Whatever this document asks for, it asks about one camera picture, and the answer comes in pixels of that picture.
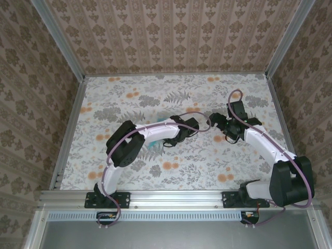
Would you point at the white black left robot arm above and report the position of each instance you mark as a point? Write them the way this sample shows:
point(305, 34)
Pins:
point(155, 131)

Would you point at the long aluminium base rail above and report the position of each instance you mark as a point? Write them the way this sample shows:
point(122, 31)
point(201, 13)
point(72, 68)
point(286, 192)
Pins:
point(176, 198)

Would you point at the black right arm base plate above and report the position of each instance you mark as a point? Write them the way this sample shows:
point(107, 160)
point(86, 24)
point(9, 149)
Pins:
point(229, 199)

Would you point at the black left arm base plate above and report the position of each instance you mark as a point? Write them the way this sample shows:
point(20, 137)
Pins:
point(124, 199)

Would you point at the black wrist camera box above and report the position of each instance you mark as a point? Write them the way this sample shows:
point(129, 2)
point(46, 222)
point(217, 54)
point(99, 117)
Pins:
point(192, 123)
point(236, 110)

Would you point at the teal cloth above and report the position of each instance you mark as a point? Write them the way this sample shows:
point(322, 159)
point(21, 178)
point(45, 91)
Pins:
point(151, 145)

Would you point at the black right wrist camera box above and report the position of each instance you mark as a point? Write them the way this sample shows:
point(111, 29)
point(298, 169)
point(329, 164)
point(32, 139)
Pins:
point(236, 110)

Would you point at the aluminium corner post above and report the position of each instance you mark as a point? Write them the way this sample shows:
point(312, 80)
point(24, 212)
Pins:
point(59, 39)
point(288, 36)

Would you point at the aluminium side rail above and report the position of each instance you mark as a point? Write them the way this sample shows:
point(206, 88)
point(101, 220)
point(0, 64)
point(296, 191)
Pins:
point(285, 124)
point(72, 124)

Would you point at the grey metal panel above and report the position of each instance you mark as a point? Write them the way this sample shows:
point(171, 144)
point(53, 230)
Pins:
point(181, 236)

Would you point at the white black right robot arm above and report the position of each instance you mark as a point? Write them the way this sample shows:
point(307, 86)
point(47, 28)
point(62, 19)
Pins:
point(264, 147)

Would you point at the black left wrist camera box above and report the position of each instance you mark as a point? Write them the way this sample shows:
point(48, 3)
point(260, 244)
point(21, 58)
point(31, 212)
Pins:
point(192, 123)

